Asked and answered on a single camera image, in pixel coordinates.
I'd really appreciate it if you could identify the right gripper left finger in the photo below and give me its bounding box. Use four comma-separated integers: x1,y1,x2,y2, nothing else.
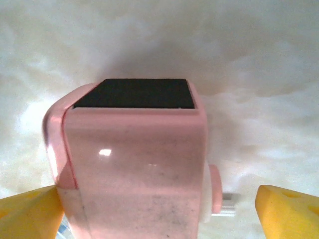
0,185,63,239

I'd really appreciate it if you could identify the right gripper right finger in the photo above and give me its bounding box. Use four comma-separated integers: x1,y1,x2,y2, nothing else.
256,185,319,239

